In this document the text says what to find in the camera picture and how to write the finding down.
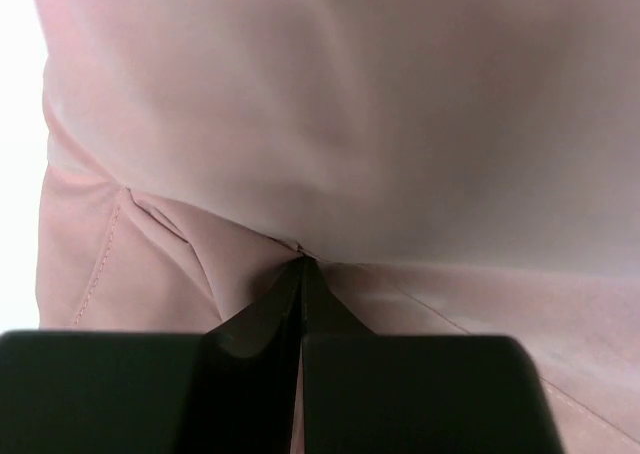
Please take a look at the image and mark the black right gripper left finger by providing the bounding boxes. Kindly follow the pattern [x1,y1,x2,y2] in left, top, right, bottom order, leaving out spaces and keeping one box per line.
[1,260,303,453]

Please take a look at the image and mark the pink trousers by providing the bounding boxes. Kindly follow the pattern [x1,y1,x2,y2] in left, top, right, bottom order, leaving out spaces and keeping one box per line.
[35,0,639,453]

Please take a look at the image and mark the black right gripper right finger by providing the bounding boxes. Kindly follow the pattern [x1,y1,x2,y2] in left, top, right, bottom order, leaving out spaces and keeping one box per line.
[301,259,563,454]

